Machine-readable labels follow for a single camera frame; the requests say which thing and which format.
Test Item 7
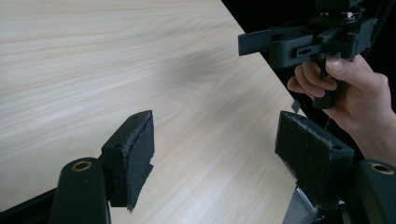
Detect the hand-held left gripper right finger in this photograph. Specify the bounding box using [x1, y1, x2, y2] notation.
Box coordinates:
[274, 110, 356, 210]

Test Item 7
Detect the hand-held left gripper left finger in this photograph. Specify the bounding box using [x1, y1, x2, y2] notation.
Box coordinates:
[100, 109, 156, 213]

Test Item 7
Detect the grey table edge bracket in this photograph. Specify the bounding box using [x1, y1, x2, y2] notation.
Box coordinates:
[290, 99, 303, 114]

